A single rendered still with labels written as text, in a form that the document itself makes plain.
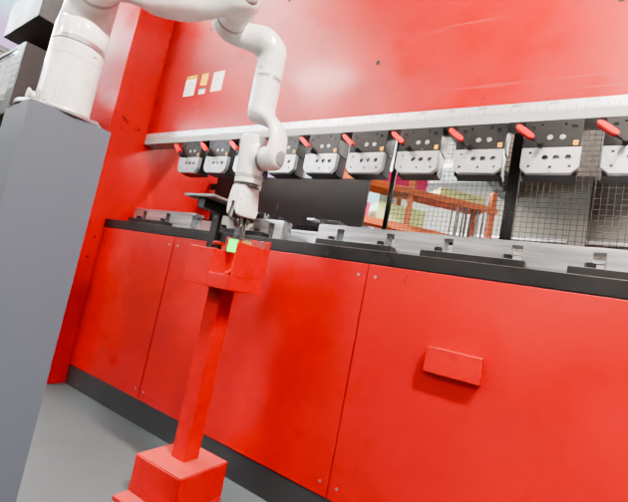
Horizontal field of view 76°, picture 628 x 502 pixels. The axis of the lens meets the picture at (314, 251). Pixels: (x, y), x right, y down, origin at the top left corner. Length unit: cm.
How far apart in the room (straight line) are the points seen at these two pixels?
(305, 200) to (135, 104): 108
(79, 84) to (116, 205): 134
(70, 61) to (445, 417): 131
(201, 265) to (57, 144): 51
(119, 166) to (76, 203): 136
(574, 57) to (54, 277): 154
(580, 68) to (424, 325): 88
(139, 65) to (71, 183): 158
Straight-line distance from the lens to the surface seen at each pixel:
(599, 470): 121
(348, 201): 217
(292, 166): 172
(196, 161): 214
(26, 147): 111
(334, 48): 189
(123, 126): 251
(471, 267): 121
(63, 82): 120
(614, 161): 138
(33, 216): 110
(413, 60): 168
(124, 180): 249
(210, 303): 134
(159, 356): 191
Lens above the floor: 71
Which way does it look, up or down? 6 degrees up
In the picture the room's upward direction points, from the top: 11 degrees clockwise
